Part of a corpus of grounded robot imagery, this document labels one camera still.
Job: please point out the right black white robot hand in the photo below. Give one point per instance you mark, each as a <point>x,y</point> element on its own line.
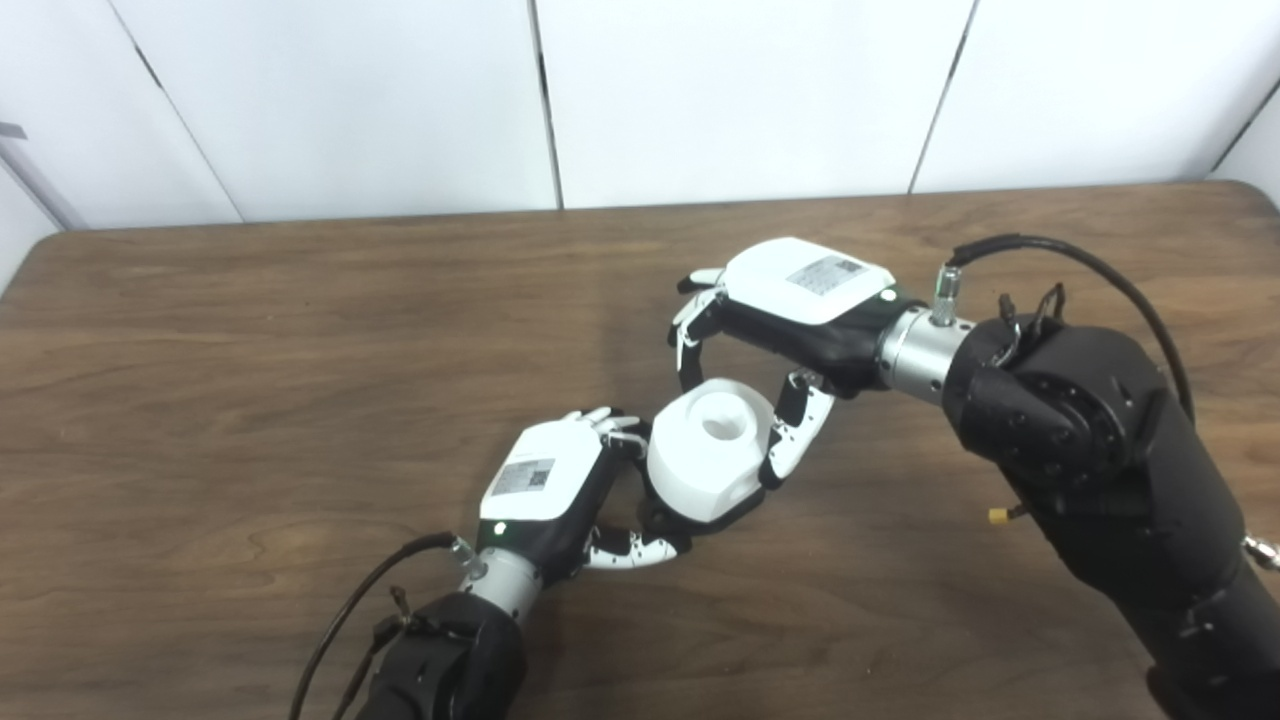
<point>790,290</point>

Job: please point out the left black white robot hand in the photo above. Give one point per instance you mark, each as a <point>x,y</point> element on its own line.
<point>545,475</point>

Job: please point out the black plastic holder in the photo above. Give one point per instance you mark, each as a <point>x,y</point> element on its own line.
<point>662,520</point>

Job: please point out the round white plastic piece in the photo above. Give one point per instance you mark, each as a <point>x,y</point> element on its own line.
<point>700,465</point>

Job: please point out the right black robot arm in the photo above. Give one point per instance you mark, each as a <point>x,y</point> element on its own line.
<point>1100,450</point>

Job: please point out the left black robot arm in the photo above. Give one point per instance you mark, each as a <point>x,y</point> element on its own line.
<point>450,660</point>

